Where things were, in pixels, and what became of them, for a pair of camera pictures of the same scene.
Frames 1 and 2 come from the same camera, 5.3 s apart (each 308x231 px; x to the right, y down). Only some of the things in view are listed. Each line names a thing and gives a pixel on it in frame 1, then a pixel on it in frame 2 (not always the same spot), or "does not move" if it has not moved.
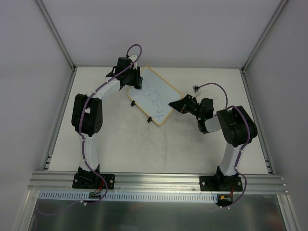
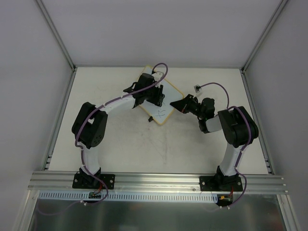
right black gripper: x=188 y=104 does not move
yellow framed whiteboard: x=153 y=98 does not move
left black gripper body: x=134 y=78 -> x=157 y=94
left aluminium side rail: x=47 y=161 does not move
